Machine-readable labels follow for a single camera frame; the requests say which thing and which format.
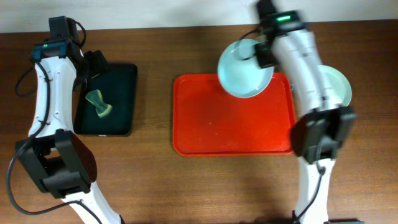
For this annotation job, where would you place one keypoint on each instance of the mint green plate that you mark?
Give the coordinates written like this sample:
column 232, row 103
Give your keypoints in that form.
column 339, row 83

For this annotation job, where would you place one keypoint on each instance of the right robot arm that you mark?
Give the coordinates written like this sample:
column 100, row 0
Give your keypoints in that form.
column 323, row 122

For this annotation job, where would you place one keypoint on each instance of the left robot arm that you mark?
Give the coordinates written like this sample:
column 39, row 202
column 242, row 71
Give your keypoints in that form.
column 53, row 156

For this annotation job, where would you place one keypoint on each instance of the red plastic tray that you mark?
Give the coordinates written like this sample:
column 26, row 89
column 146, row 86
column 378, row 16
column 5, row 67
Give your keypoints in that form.
column 207, row 121

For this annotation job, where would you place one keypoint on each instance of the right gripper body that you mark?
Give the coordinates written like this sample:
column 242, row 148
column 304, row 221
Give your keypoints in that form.
column 265, row 54

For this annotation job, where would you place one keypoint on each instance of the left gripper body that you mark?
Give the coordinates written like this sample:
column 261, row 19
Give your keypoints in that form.
column 94, row 62

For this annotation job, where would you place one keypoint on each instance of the green yellow sponge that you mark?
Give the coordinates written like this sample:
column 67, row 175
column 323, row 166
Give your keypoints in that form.
column 96, row 99

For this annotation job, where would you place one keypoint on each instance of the black rectangular basin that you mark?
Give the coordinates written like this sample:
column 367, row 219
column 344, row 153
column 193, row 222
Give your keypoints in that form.
column 118, row 88

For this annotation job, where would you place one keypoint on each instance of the light blue plate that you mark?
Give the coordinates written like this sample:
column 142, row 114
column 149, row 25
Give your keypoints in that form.
column 239, row 72

